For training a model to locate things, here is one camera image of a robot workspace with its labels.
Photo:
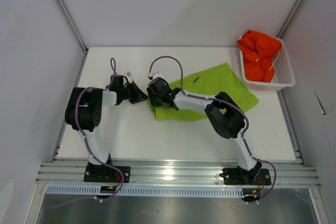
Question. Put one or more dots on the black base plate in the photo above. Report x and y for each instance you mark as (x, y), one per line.
(101, 174)
(239, 176)

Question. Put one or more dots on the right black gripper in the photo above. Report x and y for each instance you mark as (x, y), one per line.
(154, 102)

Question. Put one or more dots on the aluminium corner post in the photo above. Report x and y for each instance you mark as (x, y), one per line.
(71, 24)
(298, 4)

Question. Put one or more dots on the right aluminium corner post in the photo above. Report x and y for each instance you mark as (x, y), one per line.
(298, 4)

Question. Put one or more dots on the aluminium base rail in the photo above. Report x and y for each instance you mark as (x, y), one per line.
(169, 172)

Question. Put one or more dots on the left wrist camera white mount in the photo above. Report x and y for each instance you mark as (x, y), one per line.
(127, 75)

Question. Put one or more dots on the orange shorts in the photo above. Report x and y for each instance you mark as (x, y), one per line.
(258, 51)

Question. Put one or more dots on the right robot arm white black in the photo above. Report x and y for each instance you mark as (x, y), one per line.
(226, 118)

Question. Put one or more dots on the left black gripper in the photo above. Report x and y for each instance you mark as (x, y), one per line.
(139, 95)

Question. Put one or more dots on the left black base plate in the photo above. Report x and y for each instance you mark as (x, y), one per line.
(101, 174)

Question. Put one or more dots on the left aluminium corner post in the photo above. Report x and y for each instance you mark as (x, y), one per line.
(71, 24)

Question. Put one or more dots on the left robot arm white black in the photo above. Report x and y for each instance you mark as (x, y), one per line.
(84, 114)

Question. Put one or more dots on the white slotted cable duct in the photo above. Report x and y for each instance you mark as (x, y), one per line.
(156, 191)

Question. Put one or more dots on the lime green shorts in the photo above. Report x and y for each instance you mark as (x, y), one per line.
(209, 82)

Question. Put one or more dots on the white plastic basket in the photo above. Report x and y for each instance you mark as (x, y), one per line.
(283, 77)

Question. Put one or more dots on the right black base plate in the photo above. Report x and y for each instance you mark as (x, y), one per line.
(239, 176)

